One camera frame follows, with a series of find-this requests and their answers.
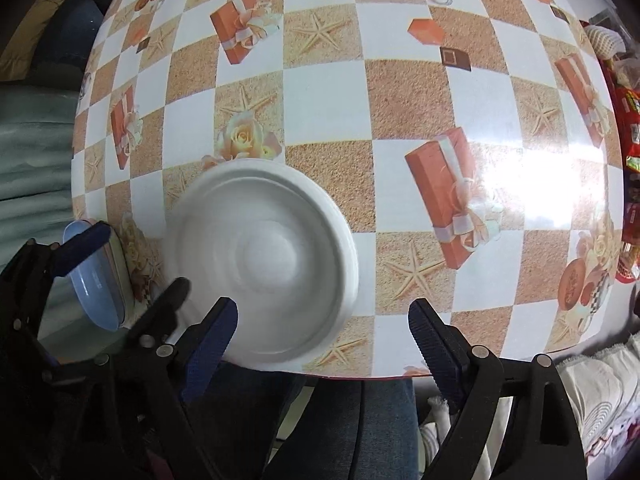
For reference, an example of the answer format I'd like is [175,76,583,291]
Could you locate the blue plastic plate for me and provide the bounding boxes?
[70,243,125,332]

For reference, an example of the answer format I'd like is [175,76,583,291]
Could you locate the white sneaker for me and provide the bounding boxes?
[558,342,639,460]

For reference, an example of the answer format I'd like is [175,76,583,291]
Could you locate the green curtain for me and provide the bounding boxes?
[0,86,77,264]

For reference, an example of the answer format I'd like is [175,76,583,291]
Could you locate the blue jeans leg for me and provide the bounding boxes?
[208,363,419,479]

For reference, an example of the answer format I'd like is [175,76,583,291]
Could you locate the checkered patterned tablecloth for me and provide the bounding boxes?
[72,0,623,377]

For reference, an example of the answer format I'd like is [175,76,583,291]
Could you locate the red snack packages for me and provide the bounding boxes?
[582,22,639,283]

